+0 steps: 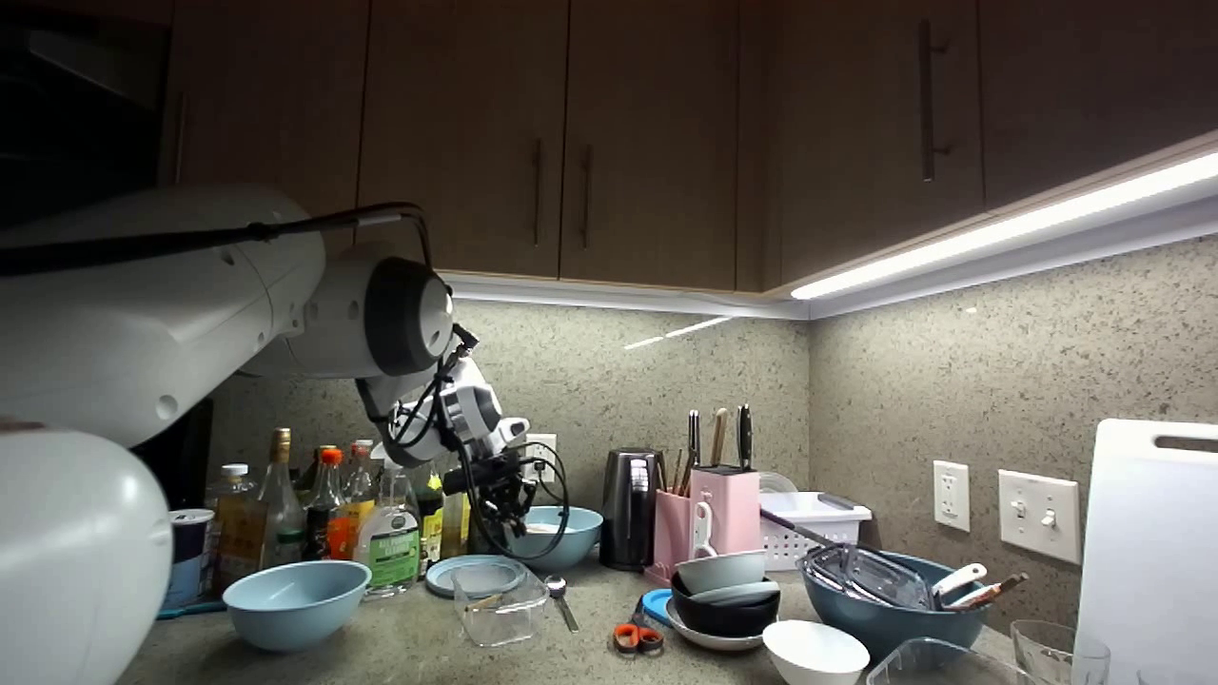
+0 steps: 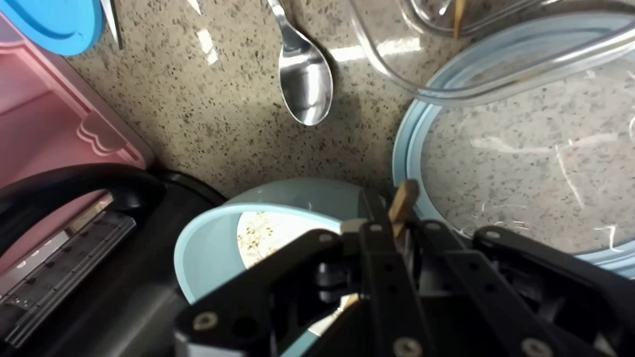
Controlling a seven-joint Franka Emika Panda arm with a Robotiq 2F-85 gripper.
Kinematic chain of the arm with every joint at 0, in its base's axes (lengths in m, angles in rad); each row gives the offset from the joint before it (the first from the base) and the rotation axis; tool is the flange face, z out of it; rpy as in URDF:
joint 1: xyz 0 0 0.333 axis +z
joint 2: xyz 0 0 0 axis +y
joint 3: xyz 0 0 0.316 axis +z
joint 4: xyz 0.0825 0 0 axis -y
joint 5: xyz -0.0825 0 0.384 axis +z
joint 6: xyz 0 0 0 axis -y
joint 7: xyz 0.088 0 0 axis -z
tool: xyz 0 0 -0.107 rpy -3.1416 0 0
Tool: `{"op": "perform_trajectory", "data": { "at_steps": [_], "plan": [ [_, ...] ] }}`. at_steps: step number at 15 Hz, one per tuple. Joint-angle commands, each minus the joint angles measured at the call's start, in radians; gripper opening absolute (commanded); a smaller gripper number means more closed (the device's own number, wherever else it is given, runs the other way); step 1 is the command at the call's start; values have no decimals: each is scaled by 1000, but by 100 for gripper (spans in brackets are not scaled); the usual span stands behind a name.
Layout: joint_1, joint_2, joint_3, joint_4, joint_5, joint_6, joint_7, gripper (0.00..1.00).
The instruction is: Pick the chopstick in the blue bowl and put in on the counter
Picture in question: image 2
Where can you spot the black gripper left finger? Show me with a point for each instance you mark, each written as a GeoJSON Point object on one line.
{"type": "Point", "coordinates": [384, 291]}

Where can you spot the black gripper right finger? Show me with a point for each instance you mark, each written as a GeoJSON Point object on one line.
{"type": "Point", "coordinates": [477, 291]}

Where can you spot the wooden chopstick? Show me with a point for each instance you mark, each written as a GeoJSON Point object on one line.
{"type": "Point", "coordinates": [459, 23]}
{"type": "Point", "coordinates": [404, 203]}

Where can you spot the large light blue bowl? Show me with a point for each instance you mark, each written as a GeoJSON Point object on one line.
{"type": "Point", "coordinates": [211, 255]}

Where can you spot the light blue round plate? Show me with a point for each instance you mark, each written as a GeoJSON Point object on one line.
{"type": "Point", "coordinates": [529, 172]}

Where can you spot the metal spoon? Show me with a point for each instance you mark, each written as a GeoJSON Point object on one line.
{"type": "Point", "coordinates": [306, 80]}

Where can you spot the black steel electric kettle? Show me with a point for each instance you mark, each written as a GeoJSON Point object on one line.
{"type": "Point", "coordinates": [120, 291]}

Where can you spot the pink knife block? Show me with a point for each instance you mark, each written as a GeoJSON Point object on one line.
{"type": "Point", "coordinates": [60, 126]}

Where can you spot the bright blue silicone lid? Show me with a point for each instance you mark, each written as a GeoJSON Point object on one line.
{"type": "Point", "coordinates": [52, 23]}

